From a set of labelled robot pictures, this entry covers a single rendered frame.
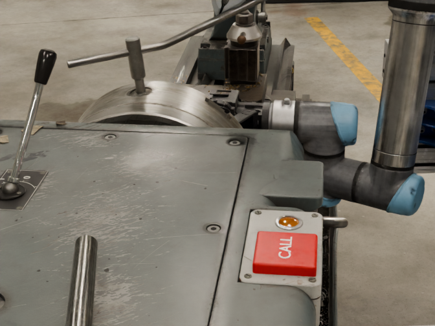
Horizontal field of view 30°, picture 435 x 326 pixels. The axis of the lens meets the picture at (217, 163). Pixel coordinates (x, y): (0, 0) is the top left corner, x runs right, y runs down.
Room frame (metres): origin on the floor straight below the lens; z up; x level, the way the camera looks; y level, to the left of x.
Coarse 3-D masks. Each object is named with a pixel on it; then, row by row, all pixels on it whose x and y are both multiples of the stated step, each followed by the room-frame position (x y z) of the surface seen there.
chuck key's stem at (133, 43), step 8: (128, 40) 1.13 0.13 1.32; (136, 40) 1.13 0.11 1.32; (128, 48) 1.13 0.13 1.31; (136, 48) 1.13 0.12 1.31; (128, 56) 1.14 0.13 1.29; (136, 56) 1.13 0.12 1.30; (136, 64) 1.13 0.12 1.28; (136, 72) 1.13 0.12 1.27; (144, 72) 1.14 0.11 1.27; (136, 80) 1.14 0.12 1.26; (136, 88) 1.14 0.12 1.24; (144, 88) 1.14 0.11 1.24
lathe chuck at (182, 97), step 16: (112, 96) 1.15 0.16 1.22; (128, 96) 1.13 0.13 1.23; (144, 96) 1.12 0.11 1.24; (160, 96) 1.12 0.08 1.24; (176, 96) 1.13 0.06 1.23; (192, 96) 1.14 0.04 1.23; (208, 96) 1.17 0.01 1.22; (96, 112) 1.11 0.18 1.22; (192, 112) 1.09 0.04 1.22; (208, 112) 1.12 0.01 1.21; (240, 128) 1.15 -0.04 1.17
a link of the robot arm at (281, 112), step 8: (272, 104) 1.33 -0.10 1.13; (280, 104) 1.31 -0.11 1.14; (288, 104) 1.32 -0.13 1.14; (272, 112) 1.30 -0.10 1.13; (280, 112) 1.30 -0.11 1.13; (288, 112) 1.30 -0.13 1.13; (272, 120) 1.29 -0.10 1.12; (280, 120) 1.29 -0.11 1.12; (288, 120) 1.29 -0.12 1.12; (272, 128) 1.29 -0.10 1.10; (280, 128) 1.29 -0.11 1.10; (288, 128) 1.28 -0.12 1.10
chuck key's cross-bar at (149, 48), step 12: (252, 0) 1.19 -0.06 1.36; (264, 0) 1.20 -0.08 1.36; (228, 12) 1.18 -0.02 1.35; (240, 12) 1.19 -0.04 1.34; (204, 24) 1.17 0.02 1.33; (216, 24) 1.18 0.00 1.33; (180, 36) 1.16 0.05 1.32; (144, 48) 1.14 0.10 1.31; (156, 48) 1.15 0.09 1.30; (72, 60) 1.11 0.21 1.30; (84, 60) 1.12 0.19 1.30; (96, 60) 1.12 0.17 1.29; (108, 60) 1.13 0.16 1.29
